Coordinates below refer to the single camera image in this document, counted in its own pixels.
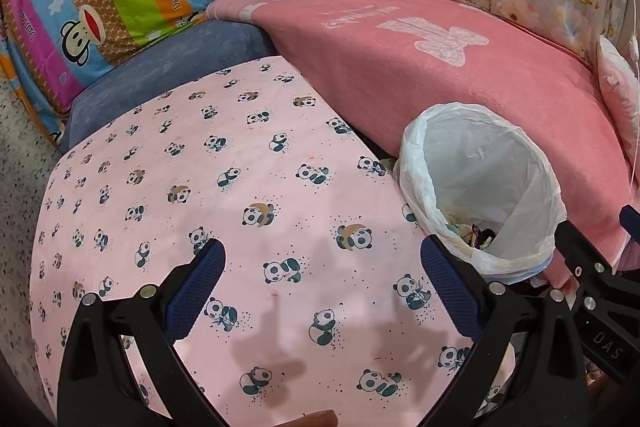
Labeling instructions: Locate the pink blanket with bow print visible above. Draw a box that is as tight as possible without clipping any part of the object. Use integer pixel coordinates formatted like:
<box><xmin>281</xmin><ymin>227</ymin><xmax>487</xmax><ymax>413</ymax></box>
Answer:
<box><xmin>205</xmin><ymin>0</ymin><xmax>633</xmax><ymax>288</ymax></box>

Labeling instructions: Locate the small pink pillow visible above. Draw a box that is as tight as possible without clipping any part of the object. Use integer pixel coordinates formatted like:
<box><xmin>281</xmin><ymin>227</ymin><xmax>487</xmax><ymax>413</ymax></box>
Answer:
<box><xmin>597</xmin><ymin>36</ymin><xmax>640</xmax><ymax>152</ymax></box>

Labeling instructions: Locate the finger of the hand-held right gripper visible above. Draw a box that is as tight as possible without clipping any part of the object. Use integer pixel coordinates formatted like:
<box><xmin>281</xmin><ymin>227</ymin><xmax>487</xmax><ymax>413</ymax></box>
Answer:
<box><xmin>554</xmin><ymin>219</ymin><xmax>640</xmax><ymax>385</ymax></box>
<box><xmin>620</xmin><ymin>205</ymin><xmax>640</xmax><ymax>238</ymax></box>

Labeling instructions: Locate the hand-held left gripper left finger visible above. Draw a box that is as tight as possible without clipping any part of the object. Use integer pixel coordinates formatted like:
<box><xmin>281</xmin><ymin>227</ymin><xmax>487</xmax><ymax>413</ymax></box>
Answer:
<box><xmin>57</xmin><ymin>238</ymin><xmax>227</xmax><ymax>427</ymax></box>

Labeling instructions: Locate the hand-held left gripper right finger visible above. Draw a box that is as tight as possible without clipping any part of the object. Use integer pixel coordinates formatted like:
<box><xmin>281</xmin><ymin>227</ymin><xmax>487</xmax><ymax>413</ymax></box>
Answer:
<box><xmin>420</xmin><ymin>235</ymin><xmax>588</xmax><ymax>427</ymax></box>

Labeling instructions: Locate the bin with white bag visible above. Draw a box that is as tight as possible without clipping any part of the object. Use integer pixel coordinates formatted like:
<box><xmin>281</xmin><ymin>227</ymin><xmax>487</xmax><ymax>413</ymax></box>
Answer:
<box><xmin>397</xmin><ymin>103</ymin><xmax>568</xmax><ymax>285</ymax></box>

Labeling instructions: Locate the pink panda print cloth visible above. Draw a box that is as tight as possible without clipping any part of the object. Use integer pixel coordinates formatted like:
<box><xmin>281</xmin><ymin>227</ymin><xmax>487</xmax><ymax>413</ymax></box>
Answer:
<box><xmin>27</xmin><ymin>57</ymin><xmax>516</xmax><ymax>427</ymax></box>

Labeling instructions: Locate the blue velvet cushion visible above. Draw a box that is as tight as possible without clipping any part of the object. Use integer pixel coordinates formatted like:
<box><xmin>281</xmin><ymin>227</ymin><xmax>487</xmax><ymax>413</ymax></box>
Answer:
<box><xmin>65</xmin><ymin>21</ymin><xmax>281</xmax><ymax>152</ymax></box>

